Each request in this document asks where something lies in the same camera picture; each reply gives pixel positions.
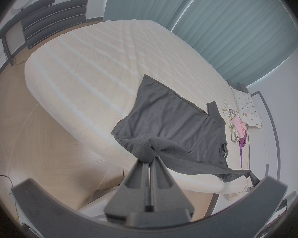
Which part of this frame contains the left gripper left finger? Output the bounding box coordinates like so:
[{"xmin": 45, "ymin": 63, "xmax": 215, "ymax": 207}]
[{"xmin": 104, "ymin": 160, "xmax": 150, "ymax": 220}]

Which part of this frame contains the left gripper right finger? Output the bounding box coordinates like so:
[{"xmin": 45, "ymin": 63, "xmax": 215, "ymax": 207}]
[{"xmin": 150, "ymin": 156, "xmax": 195, "ymax": 218}]

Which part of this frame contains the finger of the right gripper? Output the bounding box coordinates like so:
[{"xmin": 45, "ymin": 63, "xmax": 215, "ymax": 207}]
[{"xmin": 249, "ymin": 171, "xmax": 262, "ymax": 187}]

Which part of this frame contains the black T-shirt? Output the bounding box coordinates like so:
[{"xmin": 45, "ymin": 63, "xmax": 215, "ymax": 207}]
[{"xmin": 111, "ymin": 74, "xmax": 260, "ymax": 183}]

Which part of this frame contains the bed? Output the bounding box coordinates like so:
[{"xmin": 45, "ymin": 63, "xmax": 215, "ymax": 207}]
[{"xmin": 24, "ymin": 20, "xmax": 281, "ymax": 219}]

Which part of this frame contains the purple garment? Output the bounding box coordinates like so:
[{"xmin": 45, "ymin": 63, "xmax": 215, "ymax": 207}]
[{"xmin": 238, "ymin": 130, "xmax": 249, "ymax": 170}]

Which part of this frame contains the pink garment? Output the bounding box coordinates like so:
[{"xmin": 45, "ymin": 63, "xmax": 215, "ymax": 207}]
[{"xmin": 232, "ymin": 116, "xmax": 247, "ymax": 137}]

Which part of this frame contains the white printed garment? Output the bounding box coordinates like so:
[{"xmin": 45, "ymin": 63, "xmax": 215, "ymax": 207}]
[{"xmin": 222, "ymin": 101, "xmax": 240, "ymax": 143}]

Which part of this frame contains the white printed pillow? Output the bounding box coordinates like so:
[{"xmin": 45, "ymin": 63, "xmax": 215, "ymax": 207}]
[{"xmin": 232, "ymin": 88, "xmax": 264, "ymax": 128}]

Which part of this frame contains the grey bedside table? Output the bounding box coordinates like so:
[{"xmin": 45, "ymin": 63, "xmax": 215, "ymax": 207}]
[{"xmin": 227, "ymin": 79, "xmax": 249, "ymax": 94}]

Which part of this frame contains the blue-green curtain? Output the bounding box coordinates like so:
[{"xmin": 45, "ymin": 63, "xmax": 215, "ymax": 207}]
[
  {"xmin": 171, "ymin": 0, "xmax": 298, "ymax": 84},
  {"xmin": 103, "ymin": 0, "xmax": 209, "ymax": 32}
]

